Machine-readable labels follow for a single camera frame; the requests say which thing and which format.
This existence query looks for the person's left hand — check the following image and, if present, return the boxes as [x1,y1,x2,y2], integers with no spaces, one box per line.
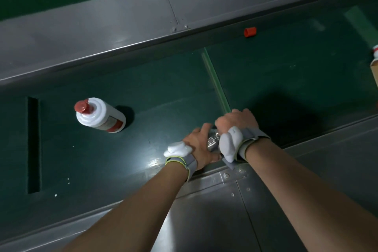
[183,123,221,171]

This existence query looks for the person's right hand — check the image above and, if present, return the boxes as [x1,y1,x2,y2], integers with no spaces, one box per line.
[214,109,260,136]

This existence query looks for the shiny silver metal part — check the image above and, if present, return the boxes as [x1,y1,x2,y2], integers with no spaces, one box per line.
[207,131,222,154]

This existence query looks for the person's right forearm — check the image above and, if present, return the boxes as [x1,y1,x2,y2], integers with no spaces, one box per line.
[245,139,378,252]

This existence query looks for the person's left forearm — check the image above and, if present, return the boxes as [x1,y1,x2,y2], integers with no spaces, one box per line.
[61,163,190,252]

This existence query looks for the white wrist tracker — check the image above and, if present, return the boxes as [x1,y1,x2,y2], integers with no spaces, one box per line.
[219,126,244,163]
[164,141,193,158]

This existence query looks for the white bottle with red cap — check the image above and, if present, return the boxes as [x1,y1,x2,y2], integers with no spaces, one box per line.
[74,97,127,133]

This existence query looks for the brown cardboard box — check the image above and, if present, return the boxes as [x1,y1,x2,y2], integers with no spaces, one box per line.
[370,58,378,87]

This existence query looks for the small grey metal bracket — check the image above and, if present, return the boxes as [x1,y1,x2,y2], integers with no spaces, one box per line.
[221,157,237,171]

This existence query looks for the grey wrist strap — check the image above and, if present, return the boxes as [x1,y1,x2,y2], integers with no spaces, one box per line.
[165,154,198,182]
[236,129,271,162]

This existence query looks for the grey metal conveyor side rail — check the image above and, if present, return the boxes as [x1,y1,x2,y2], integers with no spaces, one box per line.
[0,0,378,84]
[0,115,378,252]

